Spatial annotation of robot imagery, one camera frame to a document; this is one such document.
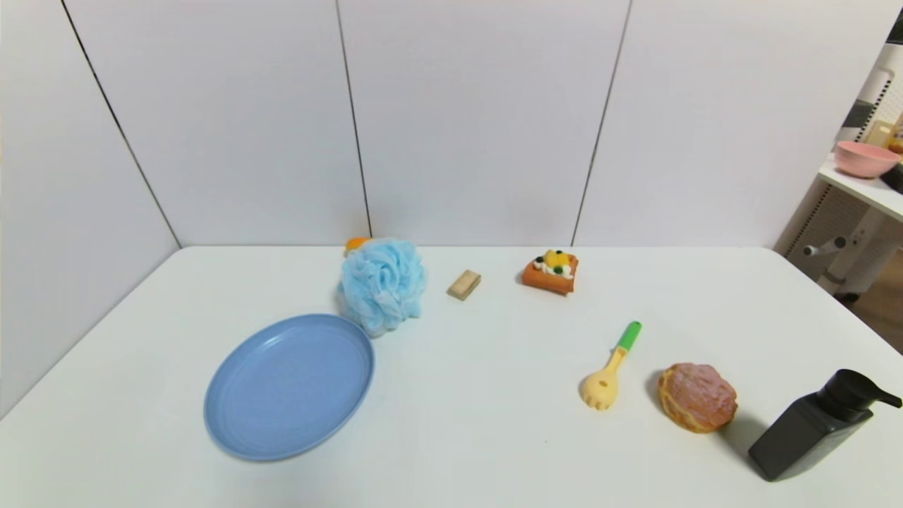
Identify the light blue bath loofah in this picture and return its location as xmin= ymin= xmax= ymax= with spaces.
xmin=337 ymin=238 xmax=429 ymax=339

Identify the blue round plate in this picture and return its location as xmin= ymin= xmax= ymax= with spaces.
xmin=204 ymin=313 xmax=376 ymax=462

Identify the small wooden block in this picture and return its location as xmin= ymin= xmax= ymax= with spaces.
xmin=447 ymin=270 xmax=483 ymax=301

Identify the orange toy fruit cake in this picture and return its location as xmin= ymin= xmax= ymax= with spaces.
xmin=521 ymin=248 xmax=580 ymax=296

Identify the brown toy bread bun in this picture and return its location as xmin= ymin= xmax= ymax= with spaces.
xmin=657 ymin=363 xmax=739 ymax=434

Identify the black pump dispenser bottle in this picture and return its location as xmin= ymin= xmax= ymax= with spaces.
xmin=748 ymin=368 xmax=903 ymax=483

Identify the pink bowl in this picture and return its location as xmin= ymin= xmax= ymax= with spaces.
xmin=834 ymin=140 xmax=902 ymax=179

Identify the white side desk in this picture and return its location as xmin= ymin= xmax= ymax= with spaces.
xmin=818 ymin=157 xmax=903 ymax=224

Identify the yellow spoon with green handle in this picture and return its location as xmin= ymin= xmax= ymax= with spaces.
xmin=580 ymin=321 xmax=643 ymax=412

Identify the white desk leg frame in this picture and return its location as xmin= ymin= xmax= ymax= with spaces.
xmin=803 ymin=207 xmax=903 ymax=297

